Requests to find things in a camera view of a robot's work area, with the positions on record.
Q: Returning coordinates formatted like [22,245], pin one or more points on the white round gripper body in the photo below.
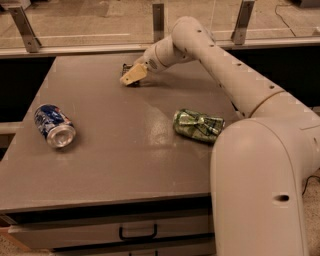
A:
[151,61]

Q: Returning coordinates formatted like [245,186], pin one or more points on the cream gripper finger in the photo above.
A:
[139,71]

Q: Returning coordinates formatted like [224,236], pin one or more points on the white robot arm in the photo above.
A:
[259,162]

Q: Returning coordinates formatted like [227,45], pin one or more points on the crushed green soda can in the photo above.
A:
[198,126]

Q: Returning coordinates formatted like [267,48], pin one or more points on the blue soda can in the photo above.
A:
[57,129]

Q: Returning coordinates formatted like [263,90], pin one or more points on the grey upper drawer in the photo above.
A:
[64,234]

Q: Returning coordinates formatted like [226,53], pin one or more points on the grey drawer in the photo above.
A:
[64,234]
[193,247]

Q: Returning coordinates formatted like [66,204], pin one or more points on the grey lower drawer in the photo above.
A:
[193,247]

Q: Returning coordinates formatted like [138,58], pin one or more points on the middle metal railing bracket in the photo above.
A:
[158,21]

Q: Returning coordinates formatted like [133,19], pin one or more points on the left metal railing bracket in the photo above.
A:
[30,40]

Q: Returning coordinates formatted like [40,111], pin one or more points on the black upper drawer handle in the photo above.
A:
[138,233]

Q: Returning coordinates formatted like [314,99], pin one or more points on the black drawer handle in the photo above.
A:
[144,253]
[138,233]

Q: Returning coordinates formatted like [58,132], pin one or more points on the black lower drawer handle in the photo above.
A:
[144,253]

